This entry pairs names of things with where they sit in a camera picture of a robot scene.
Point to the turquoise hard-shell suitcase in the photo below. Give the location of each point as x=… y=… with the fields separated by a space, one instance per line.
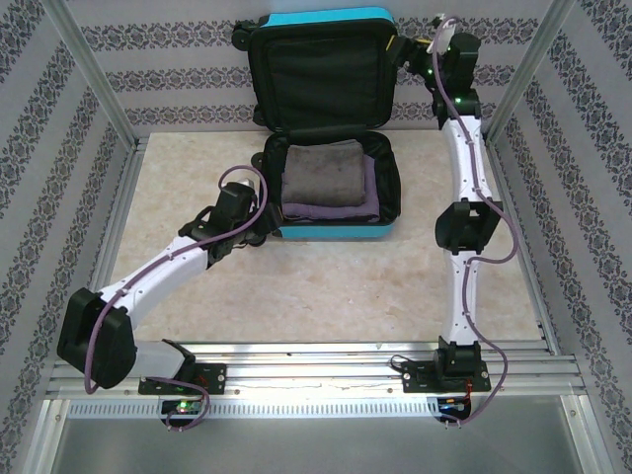
x=321 y=69

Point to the grey towel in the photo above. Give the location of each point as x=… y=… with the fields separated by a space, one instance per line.
x=323 y=173

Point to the purple towel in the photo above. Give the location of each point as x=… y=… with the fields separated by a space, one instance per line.
x=370 y=197

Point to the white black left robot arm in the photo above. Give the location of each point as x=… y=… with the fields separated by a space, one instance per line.
x=163 y=266

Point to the small circuit board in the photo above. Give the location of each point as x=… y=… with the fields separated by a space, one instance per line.
x=182 y=407
x=451 y=405

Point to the grey sheet metal panel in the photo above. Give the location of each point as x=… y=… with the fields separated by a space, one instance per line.
x=316 y=449

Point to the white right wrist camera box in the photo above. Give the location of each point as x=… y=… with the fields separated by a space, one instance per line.
x=443 y=37

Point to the aluminium frame post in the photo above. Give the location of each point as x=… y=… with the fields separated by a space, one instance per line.
x=96 y=74
x=523 y=74

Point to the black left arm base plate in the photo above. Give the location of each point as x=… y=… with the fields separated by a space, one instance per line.
x=214 y=377

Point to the aluminium mounting rail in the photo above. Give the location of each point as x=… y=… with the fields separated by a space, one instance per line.
x=316 y=368

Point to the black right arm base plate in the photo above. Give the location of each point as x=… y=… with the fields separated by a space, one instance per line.
x=419 y=380

